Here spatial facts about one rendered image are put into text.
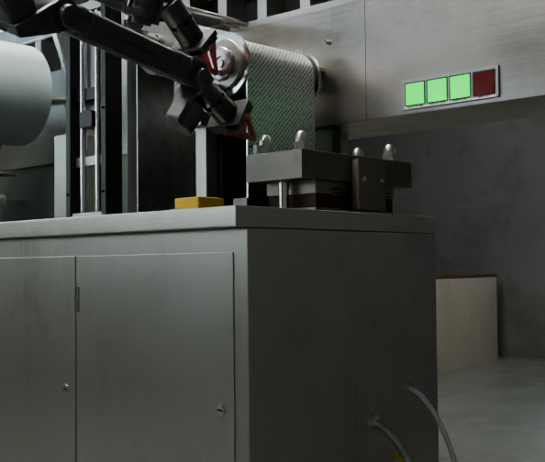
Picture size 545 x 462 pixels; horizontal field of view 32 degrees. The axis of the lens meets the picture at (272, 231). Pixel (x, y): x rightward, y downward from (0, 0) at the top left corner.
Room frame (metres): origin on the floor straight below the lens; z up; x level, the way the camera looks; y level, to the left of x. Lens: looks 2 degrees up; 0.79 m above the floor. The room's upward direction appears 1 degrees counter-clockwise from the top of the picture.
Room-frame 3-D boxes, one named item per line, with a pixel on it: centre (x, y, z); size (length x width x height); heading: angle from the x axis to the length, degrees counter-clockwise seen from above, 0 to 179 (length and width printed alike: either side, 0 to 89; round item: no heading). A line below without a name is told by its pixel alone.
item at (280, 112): (2.18, -0.02, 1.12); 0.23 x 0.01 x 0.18; 138
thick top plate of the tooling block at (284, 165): (2.13, -0.14, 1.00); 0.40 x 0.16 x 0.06; 138
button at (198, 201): (1.85, 0.14, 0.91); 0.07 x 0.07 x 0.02; 48
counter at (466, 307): (7.18, -0.99, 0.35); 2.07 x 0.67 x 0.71; 145
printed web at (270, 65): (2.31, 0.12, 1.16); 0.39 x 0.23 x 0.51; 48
